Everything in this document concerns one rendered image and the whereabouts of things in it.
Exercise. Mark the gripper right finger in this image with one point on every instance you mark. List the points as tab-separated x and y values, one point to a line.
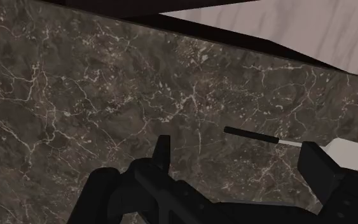
346	192

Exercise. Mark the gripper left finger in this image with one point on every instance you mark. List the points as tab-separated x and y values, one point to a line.
147	186

